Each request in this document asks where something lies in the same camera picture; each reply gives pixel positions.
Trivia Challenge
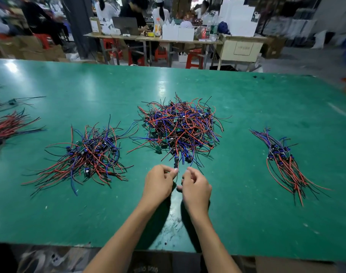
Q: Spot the person's right hand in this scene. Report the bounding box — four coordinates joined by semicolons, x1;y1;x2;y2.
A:
177;166;212;220

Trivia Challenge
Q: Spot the person's left hand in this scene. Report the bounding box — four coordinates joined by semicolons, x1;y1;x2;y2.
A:
142;164;179;211

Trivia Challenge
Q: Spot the pile of wires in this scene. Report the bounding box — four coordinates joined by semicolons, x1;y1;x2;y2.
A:
129;94;226;168

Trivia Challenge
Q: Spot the small bunch of set-aside wires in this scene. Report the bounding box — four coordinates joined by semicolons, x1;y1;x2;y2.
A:
251;128;331;207

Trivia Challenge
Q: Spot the person's left forearm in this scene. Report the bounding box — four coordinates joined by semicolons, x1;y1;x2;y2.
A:
84;203;165;273

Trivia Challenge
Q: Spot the person's right forearm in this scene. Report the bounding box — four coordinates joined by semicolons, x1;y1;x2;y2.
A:
187;212;242;273

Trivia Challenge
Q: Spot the red plastic stool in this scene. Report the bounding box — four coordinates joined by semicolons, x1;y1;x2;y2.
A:
154;47;169;61
103;38;123;61
32;34;51;50
186;48;205;70

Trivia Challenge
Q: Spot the cream cabinet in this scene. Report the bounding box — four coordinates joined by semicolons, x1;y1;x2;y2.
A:
217;37;267;71

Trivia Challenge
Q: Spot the long wooden work table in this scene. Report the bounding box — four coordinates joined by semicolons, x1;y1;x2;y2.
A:
85;32;267;71

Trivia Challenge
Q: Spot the row of white containers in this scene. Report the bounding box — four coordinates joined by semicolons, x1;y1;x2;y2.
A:
162;22;195;42

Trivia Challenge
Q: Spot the brown cardboard box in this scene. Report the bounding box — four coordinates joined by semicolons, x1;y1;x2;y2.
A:
263;36;286;59

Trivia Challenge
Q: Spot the grey laptop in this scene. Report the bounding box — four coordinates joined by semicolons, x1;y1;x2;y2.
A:
112;17;140;36

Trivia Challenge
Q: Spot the dark blue bag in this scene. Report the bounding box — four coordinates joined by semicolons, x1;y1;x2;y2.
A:
217;21;231;35

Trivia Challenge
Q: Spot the stack of white boxes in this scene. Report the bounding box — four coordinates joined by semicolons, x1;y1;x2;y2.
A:
218;0;259;38

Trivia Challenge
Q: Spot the dark pillar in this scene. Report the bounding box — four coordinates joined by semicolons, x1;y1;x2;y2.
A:
59;0;101;59

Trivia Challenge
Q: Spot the row of cardboard boxes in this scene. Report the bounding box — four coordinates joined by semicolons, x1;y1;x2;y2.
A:
0;36;66;61

